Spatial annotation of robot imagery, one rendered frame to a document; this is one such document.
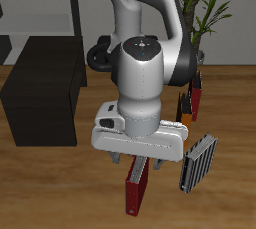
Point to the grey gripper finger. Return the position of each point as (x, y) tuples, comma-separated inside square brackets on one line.
[(115, 156), (158, 163)]

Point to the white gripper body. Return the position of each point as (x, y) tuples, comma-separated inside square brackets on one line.
[(143, 143)]

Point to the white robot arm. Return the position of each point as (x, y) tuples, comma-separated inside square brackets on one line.
[(141, 83)]

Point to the black striped book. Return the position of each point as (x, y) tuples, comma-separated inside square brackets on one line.
[(198, 163)]

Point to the orange book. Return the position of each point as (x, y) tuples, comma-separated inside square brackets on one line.
[(185, 114)]

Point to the dark red book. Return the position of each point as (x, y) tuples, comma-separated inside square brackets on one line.
[(196, 98)]

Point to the dark brown desk caddy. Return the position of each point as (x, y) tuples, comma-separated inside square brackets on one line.
[(43, 89)]

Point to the green pot plant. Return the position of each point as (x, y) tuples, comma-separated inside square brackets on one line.
[(200, 9)]

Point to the white bookshelf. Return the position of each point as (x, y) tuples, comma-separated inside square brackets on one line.
[(36, 3)]

